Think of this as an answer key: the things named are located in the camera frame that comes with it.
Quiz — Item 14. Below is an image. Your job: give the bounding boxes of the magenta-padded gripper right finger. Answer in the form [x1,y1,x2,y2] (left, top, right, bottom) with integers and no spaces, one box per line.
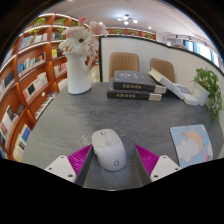
[133,143,182,186]

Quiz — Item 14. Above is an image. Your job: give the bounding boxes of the tan upholstered chair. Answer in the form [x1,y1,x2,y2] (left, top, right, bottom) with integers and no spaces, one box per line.
[149,57,176,84]
[108,51,140,80]

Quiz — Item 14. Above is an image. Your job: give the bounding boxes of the ceiling lamp with round bulbs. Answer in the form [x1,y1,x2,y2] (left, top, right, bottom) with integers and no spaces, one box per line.
[116,13,139,26]

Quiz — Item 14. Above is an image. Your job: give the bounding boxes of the green plant in white pot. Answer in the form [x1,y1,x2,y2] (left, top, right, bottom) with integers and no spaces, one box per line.
[191,67,224,120]

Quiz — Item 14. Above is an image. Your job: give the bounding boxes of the window with curtains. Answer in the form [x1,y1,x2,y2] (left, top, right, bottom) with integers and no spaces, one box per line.
[166,36,224,71]

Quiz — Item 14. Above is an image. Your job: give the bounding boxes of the thick white book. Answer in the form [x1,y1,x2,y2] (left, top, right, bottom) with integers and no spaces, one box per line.
[148,67,188,101]

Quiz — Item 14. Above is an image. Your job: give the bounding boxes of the orange wooden bookshelf unit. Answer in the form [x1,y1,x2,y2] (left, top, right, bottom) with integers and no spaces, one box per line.
[0,13,158,161]

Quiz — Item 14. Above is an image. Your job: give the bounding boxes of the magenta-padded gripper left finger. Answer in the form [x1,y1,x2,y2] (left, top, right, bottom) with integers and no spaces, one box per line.
[44,143,95,187]

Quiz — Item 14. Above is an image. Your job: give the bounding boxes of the white desk partition panel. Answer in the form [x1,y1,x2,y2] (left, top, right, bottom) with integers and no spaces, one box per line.
[98,34,224,159]

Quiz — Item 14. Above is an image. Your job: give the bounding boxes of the white ceramic jug vase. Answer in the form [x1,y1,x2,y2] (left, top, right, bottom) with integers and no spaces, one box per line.
[63,50,96,96]

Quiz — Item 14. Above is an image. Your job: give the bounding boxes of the thick dark hardcover book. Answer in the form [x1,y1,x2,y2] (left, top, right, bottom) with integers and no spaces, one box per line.
[106,87,163,102]
[109,70,167,95]

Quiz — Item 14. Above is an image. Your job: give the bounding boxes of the white computer mouse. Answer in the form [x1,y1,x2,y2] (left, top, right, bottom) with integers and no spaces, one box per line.
[91,128,128,172]

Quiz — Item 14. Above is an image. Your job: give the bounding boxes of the light blue printed mouse pad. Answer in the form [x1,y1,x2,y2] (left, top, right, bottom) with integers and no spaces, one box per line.
[169,124,214,169]

